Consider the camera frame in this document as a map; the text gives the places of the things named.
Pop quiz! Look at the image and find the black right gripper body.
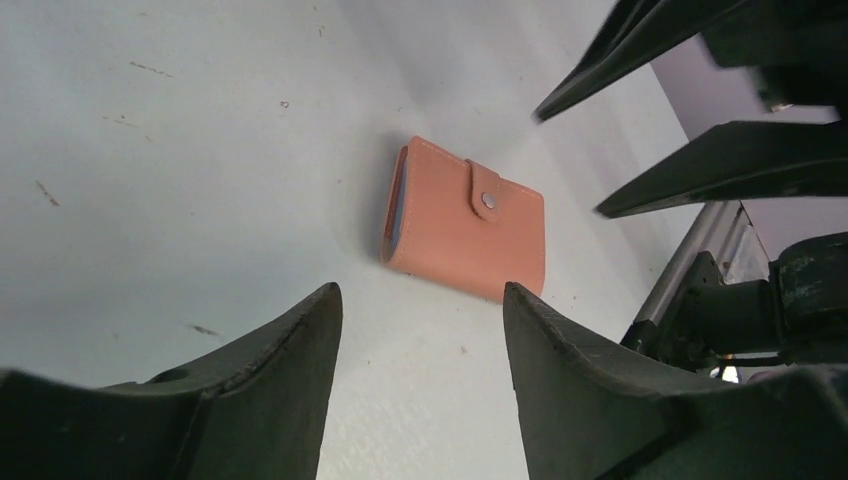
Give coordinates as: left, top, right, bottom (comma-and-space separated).
702, 1, 847, 121

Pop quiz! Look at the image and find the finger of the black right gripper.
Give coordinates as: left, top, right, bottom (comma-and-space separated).
533, 0, 745, 123
596, 121, 847, 218

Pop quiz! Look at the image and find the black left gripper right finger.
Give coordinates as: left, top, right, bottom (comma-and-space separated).
503, 283, 847, 479

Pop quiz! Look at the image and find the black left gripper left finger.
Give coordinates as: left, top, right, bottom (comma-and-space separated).
1, 283, 343, 479

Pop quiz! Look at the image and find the orange leather card holder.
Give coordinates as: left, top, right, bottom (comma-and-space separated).
380, 136, 546, 303

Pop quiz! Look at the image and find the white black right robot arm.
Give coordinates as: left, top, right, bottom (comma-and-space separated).
534, 1, 847, 371

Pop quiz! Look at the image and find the aluminium frame rail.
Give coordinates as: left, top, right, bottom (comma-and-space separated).
632, 200, 773, 327

